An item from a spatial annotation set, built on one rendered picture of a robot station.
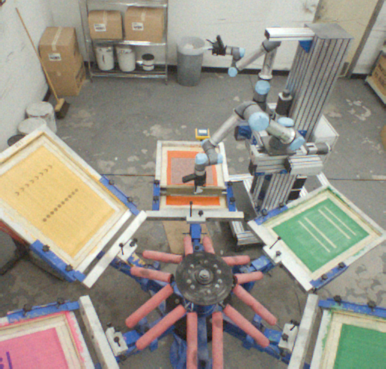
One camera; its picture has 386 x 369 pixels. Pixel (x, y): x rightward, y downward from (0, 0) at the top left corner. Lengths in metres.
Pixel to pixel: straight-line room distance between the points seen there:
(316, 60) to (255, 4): 3.34
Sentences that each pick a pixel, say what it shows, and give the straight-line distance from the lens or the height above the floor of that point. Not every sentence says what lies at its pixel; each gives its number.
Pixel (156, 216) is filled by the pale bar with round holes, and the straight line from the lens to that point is 2.30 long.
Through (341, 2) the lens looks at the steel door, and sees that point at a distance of 6.21.
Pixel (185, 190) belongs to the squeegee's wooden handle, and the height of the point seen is 1.08.
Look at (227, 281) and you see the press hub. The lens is 1.78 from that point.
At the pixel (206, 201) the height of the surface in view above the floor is 0.96.
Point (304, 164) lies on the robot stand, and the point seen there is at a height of 1.18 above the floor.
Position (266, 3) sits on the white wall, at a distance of 5.77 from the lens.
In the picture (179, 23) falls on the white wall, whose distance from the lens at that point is 5.71.
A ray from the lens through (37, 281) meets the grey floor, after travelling 3.41.
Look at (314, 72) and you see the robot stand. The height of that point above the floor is 1.79.
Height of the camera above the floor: 2.88
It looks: 46 degrees down
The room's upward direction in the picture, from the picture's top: 6 degrees clockwise
